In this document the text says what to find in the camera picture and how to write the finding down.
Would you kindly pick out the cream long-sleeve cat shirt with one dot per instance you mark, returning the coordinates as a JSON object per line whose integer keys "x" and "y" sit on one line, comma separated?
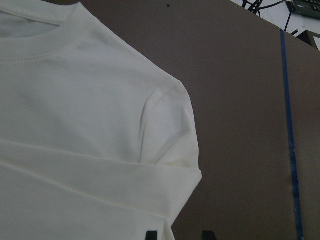
{"x": 96, "y": 142}

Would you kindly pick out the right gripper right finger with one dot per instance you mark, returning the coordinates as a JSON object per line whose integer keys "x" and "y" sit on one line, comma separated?
{"x": 208, "y": 235}

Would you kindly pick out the black keyboard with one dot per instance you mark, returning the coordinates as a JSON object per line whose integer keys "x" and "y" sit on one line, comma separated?
{"x": 307, "y": 8}

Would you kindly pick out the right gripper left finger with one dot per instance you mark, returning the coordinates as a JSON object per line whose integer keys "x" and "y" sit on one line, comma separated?
{"x": 151, "y": 235}

